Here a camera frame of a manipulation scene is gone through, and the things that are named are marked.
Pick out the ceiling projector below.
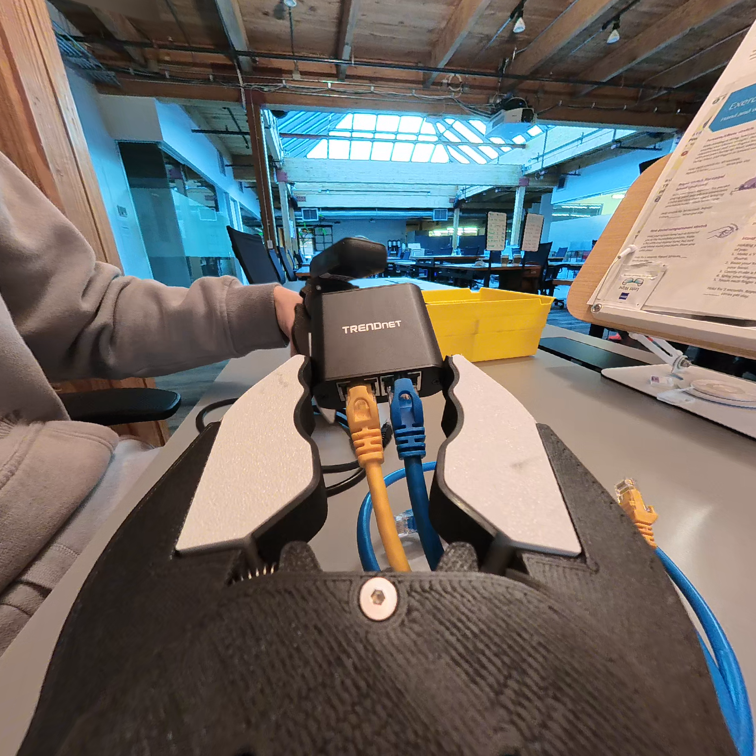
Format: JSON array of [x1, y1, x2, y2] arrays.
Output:
[[487, 106, 539, 141]]

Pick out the printed instruction sheet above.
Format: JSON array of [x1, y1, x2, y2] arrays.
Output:
[[589, 26, 756, 324]]

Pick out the ceiling skylight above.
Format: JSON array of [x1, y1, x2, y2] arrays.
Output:
[[276, 111, 545, 164]]

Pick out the black chair armrest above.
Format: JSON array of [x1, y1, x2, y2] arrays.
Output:
[[58, 388, 182, 426]]

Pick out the person's left forearm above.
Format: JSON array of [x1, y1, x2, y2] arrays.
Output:
[[35, 227, 291, 383]]

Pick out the yellow plastic bin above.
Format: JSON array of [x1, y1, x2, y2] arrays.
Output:
[[421, 287, 555, 362]]

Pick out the wooden document stand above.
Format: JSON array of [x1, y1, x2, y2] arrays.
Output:
[[566, 152, 756, 442]]

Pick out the wooden column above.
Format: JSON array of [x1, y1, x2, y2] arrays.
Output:
[[0, 0, 123, 268]]

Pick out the black ethernet cable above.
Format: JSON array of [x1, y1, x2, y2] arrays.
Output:
[[195, 397, 394, 495]]

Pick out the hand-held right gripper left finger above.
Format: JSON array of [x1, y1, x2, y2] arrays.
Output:
[[175, 353, 330, 557]]

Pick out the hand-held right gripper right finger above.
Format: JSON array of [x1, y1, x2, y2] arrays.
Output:
[[430, 353, 584, 557]]

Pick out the person's grey trousers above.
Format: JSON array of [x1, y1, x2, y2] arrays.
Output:
[[0, 434, 167, 658]]

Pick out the person's left hand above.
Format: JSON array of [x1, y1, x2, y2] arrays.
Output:
[[273, 286, 305, 341]]

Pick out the blue ethernet cable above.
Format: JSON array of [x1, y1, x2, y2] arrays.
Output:
[[357, 377, 756, 756]]

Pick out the grey desk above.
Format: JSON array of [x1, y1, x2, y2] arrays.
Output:
[[0, 328, 756, 756]]

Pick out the black office chair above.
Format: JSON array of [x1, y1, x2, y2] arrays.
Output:
[[226, 225, 285, 286]]

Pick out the person in grey clothes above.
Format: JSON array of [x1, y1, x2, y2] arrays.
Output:
[[0, 150, 178, 593]]

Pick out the yellow ethernet cable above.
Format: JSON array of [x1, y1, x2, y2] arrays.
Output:
[[345, 378, 660, 574]]

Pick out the black network switch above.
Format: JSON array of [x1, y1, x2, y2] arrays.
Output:
[[308, 282, 445, 410]]

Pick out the small wipe packet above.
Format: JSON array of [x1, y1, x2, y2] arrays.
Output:
[[613, 261, 666, 309]]

